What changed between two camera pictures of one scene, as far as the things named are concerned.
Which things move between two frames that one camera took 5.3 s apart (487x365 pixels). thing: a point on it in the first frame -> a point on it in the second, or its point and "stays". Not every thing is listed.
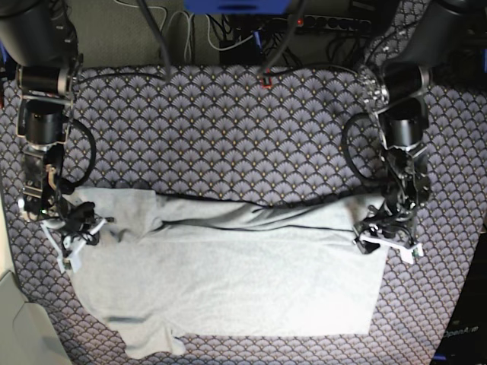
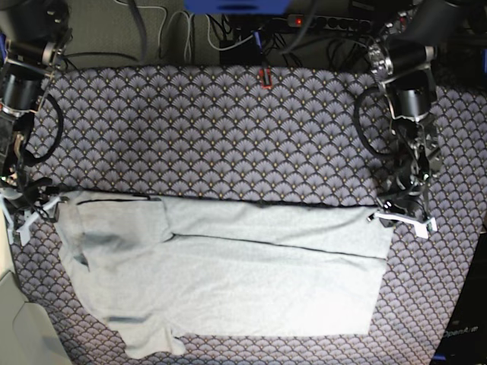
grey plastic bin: (27, 335) stays
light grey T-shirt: (163, 267) stays
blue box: (242, 7) stays
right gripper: (396, 211) -> (409, 182)
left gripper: (80, 221) -> (35, 193)
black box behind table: (246, 53) stays
